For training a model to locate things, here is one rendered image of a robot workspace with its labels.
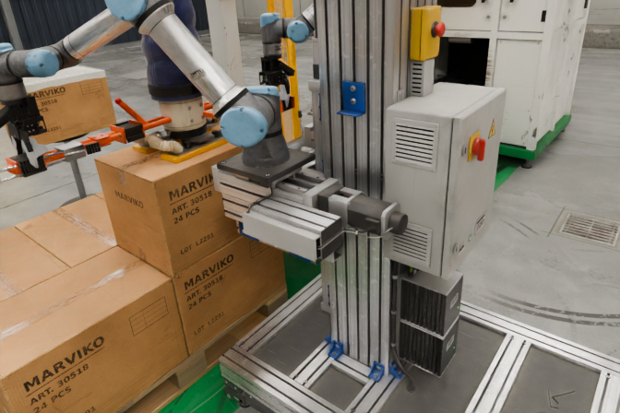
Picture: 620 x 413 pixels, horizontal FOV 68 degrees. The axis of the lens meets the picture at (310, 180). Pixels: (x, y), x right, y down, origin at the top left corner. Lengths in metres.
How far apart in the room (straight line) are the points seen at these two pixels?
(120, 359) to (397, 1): 1.49
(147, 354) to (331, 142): 1.07
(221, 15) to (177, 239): 1.86
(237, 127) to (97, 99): 2.46
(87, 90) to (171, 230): 1.98
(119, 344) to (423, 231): 1.13
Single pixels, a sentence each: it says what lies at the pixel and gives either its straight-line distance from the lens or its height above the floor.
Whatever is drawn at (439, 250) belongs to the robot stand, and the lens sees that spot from 1.32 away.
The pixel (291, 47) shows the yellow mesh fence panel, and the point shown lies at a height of 1.15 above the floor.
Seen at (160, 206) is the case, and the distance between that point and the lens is 1.70.
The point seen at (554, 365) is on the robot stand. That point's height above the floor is 0.21.
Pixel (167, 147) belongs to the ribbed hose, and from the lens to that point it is 1.77.
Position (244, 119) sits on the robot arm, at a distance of 1.20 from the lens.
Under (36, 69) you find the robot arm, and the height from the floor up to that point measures 1.36.
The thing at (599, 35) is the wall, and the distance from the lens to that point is 10.29.
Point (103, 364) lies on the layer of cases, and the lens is 1.85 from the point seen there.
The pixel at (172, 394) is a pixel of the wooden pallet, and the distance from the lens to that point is 2.15.
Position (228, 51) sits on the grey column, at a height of 1.11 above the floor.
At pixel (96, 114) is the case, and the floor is 0.73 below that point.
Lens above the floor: 1.56
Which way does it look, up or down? 24 degrees down
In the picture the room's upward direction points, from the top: 3 degrees counter-clockwise
